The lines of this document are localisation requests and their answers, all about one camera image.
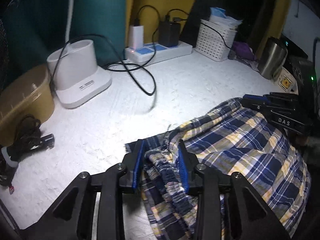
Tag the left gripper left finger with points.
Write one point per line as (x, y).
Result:
(71, 214)

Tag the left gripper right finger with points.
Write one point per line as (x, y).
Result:
(229, 207)

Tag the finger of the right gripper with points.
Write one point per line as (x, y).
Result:
(256, 98)
(259, 107)

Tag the blue plaid pants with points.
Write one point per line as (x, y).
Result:
(230, 138)

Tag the cream bear mug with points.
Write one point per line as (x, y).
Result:
(285, 80)

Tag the steel travel tumbler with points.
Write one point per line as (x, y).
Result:
(273, 57)

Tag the purple cloth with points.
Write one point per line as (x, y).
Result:
(243, 50)

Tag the black electronics box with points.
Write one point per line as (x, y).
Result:
(298, 64)

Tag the white lattice basket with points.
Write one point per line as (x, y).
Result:
(214, 41)

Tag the blue face masks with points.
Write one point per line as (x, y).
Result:
(219, 17)

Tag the black power adapter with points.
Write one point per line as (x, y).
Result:
(169, 32)

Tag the white power strip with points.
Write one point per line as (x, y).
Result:
(154, 53)

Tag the brown lidded container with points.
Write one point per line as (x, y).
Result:
(28, 94)

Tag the white usb charger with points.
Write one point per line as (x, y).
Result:
(136, 35)

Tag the yellow curtain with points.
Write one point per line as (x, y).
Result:
(160, 7)

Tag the white desk lamp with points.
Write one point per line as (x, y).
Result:
(75, 73)

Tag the teal curtain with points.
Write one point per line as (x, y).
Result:
(36, 28)

